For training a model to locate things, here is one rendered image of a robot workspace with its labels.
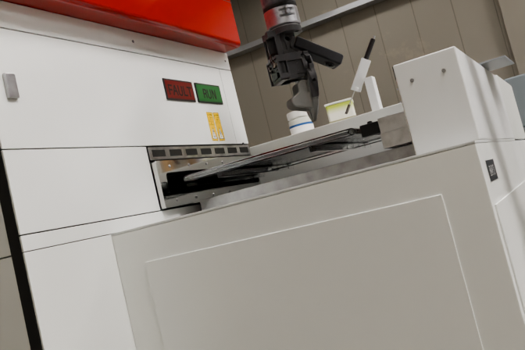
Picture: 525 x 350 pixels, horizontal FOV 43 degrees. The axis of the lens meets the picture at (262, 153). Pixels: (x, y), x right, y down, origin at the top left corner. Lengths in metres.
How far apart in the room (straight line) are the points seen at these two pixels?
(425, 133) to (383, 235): 0.16
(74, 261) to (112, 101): 0.33
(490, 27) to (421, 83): 6.22
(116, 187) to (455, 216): 0.60
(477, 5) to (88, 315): 6.47
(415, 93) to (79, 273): 0.59
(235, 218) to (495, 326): 0.41
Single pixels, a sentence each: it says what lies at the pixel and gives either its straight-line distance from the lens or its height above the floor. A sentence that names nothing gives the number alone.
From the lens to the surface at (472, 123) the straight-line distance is 0.99.
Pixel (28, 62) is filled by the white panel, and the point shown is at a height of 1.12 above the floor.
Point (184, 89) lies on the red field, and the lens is 1.51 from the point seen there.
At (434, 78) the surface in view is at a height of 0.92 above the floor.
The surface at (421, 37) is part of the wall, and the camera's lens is 7.36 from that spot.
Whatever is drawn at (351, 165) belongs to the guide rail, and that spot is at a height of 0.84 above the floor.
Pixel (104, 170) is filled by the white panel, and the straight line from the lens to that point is 1.21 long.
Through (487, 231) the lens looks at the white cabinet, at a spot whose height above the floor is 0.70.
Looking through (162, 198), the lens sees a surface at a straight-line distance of 1.32.
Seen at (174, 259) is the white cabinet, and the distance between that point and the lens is 1.12.
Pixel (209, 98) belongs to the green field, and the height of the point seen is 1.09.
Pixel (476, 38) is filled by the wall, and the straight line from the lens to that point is 7.23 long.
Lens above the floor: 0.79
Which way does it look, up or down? 5 degrees up
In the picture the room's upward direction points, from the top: 14 degrees counter-clockwise
